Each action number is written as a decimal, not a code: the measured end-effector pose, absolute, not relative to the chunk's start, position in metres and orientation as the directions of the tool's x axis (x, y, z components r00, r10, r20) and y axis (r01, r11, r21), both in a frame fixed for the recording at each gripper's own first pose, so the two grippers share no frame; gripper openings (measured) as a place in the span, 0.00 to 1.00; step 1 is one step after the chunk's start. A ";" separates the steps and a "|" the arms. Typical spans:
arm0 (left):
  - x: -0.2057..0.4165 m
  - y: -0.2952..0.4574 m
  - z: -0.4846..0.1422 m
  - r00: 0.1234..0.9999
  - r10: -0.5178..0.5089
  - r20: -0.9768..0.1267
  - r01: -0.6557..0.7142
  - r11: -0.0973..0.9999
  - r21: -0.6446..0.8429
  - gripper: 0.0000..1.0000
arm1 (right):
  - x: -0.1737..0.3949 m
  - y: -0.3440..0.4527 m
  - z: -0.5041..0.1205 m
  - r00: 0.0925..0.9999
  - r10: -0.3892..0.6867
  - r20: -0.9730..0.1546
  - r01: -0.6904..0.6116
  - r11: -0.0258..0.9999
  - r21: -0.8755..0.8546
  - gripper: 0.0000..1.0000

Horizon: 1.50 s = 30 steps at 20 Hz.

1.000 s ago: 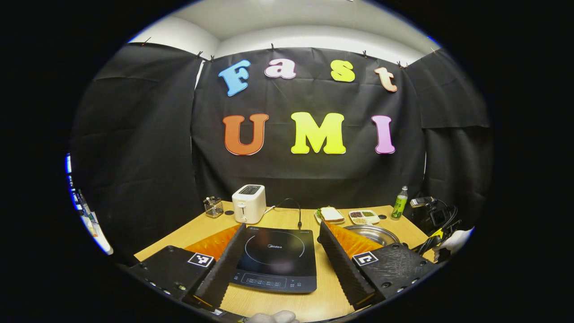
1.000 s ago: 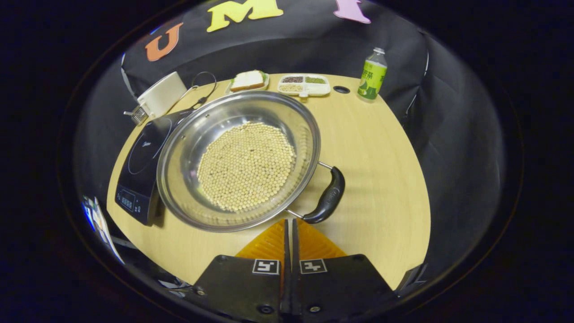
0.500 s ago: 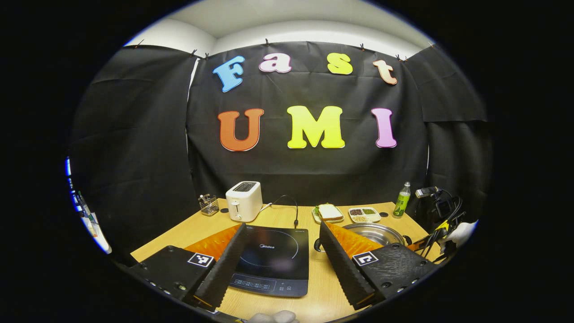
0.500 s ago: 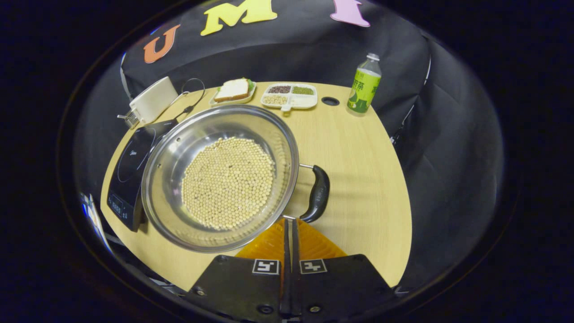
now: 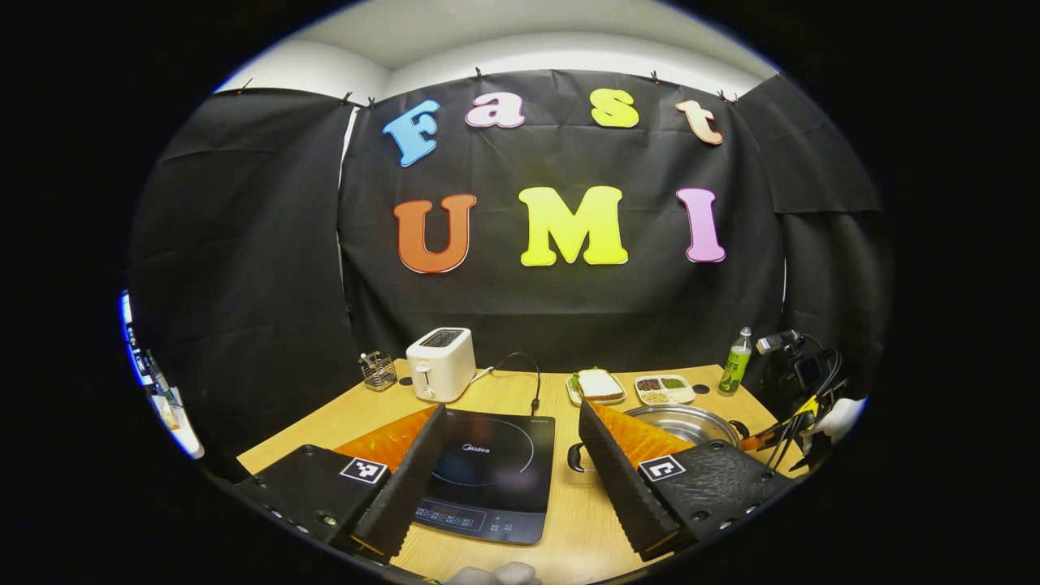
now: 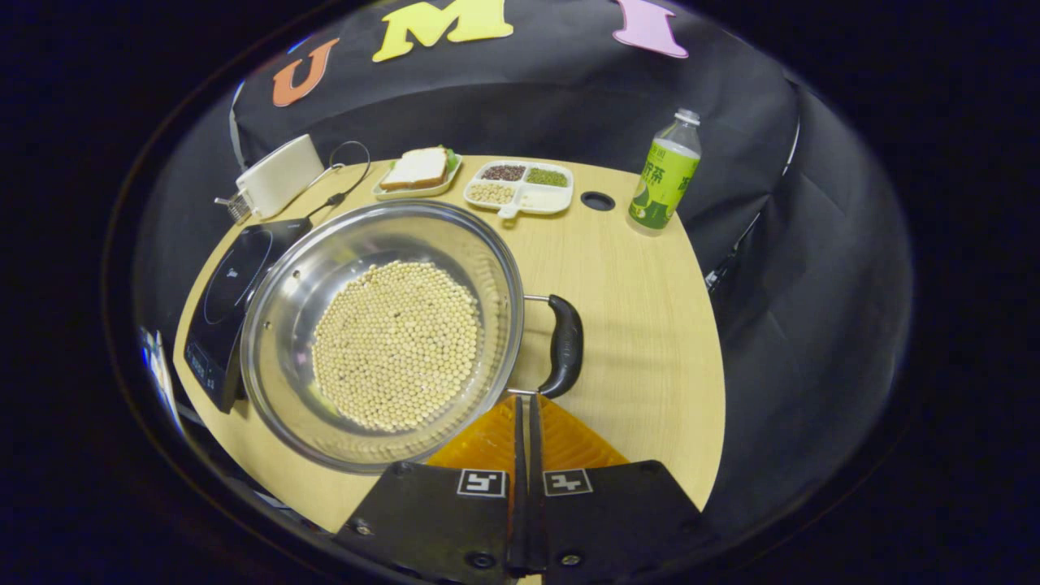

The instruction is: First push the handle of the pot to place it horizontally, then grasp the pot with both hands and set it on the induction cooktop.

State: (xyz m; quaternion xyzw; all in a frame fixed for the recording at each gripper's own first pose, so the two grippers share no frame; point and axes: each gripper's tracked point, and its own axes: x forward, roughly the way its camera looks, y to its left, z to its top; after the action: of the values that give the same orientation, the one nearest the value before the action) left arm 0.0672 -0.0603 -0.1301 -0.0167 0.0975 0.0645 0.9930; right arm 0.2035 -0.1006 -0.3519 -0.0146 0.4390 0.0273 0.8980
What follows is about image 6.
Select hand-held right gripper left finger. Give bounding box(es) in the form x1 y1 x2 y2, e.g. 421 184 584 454
331 394 529 581

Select light green sandwich plate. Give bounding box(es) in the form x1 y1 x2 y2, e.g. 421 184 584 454
373 151 464 202

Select stainless steel pot black handles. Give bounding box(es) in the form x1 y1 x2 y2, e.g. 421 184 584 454
240 199 585 475

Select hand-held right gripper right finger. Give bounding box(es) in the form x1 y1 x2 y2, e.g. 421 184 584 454
528 394 706 578

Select black induction cooktop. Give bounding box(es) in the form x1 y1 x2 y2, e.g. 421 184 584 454
184 217 314 414

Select black power cable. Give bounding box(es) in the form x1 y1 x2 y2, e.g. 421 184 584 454
305 141 372 222

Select sandwich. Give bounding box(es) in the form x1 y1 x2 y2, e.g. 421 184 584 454
379 146 457 193

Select white toaster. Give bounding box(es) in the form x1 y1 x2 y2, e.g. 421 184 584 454
236 134 326 221

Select white divided dish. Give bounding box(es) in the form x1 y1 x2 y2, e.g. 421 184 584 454
463 160 575 221

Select green label drink bottle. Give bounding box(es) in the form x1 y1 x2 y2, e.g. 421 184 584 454
626 109 703 232

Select pile of soybeans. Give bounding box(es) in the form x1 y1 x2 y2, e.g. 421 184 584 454
311 260 482 433

